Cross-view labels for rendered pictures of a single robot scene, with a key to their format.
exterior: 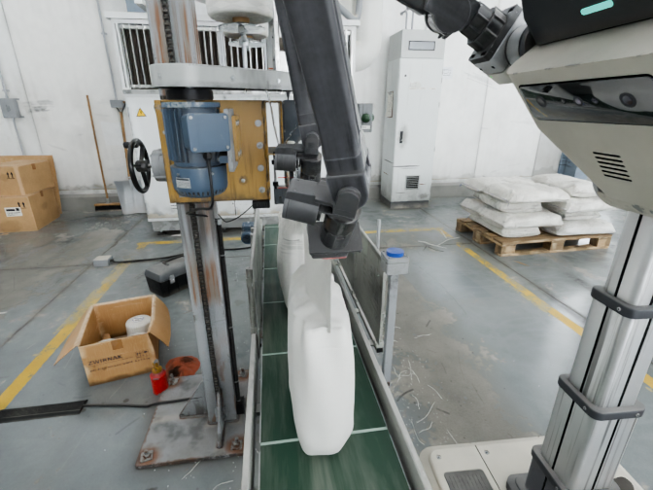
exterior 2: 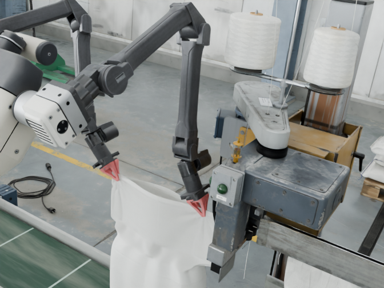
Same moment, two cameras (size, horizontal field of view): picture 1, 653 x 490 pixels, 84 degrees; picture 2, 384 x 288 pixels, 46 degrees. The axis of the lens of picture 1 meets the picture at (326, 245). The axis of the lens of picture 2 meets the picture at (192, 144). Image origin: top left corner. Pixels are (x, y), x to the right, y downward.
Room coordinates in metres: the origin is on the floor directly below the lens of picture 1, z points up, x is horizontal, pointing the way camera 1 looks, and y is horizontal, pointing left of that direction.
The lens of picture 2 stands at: (1.87, -1.04, 1.87)
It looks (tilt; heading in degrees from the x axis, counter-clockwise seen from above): 23 degrees down; 128
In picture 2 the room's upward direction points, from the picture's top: 6 degrees clockwise
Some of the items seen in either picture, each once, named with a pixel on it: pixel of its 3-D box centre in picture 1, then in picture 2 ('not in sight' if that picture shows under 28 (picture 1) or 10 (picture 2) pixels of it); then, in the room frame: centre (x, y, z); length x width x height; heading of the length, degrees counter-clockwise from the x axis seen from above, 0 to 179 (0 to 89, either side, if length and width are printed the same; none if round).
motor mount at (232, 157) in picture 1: (228, 137); (258, 146); (1.12, 0.29, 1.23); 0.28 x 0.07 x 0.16; 9
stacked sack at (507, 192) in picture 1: (526, 192); not in sight; (3.39, -1.90, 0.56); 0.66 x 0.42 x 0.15; 99
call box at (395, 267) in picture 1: (394, 262); not in sight; (1.17, -0.24, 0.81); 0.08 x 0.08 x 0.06; 9
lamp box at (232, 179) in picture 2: (362, 118); (227, 185); (1.28, -0.12, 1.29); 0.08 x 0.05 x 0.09; 9
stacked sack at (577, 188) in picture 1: (565, 185); not in sight; (3.72, -2.47, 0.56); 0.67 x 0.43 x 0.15; 9
